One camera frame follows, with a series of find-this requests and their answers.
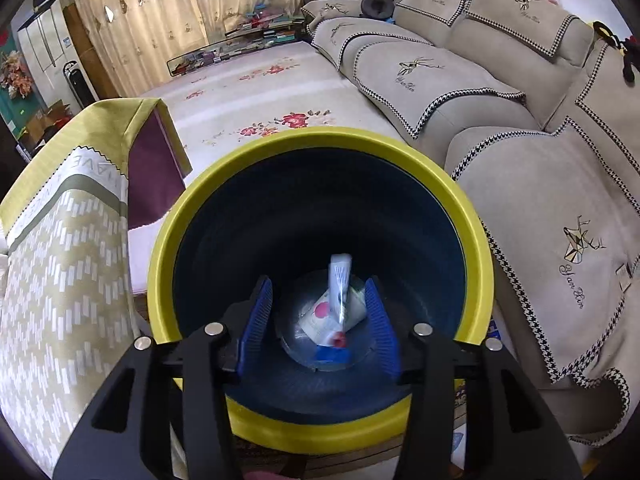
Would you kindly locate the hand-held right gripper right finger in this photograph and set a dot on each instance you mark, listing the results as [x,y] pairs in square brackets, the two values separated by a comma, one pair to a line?
[381,325]

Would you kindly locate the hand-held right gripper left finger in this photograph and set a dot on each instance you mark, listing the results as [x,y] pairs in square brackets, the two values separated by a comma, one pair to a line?
[257,317]

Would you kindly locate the white and blue tube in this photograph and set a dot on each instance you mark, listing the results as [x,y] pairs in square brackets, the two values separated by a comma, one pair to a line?
[340,280]

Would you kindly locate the yellow bin with dark inside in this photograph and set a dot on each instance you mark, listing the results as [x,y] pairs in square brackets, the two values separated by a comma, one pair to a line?
[320,140]

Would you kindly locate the white packet with pink dots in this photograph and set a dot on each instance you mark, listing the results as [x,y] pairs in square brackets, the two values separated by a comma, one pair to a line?
[312,320]

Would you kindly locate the small blue wrapper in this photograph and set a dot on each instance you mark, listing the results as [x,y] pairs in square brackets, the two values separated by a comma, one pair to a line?
[330,356]

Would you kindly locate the beige sofa with deer covers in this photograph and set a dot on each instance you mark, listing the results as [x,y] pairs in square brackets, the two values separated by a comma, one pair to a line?
[525,200]

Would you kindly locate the yellow patterned tablecloth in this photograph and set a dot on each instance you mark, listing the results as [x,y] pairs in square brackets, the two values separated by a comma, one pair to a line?
[65,260]

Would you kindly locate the floral floor mat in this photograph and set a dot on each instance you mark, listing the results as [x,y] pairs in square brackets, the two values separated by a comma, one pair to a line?
[260,95]

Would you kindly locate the low glass shelf with books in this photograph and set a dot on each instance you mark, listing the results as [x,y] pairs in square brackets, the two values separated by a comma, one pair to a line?
[240,47]

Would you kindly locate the cardboard box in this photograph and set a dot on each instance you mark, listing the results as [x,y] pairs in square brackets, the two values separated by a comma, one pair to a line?
[50,115]

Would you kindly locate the black tower fan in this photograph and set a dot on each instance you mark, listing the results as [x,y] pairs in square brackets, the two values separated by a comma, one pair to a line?
[80,87]

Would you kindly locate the beige patterned curtain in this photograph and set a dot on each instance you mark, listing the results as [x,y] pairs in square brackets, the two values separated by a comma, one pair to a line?
[165,15]

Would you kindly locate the black round cushion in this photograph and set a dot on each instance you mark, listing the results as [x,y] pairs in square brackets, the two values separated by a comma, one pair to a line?
[377,7]

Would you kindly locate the artificial flower decoration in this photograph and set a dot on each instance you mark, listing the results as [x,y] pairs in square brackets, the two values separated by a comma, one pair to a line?
[15,75]

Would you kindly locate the white refrigerator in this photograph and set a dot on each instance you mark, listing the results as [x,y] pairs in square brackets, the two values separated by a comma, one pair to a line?
[42,45]

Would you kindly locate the black bird plush toy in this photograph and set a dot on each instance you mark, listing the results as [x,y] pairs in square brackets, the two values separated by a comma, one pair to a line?
[612,42]

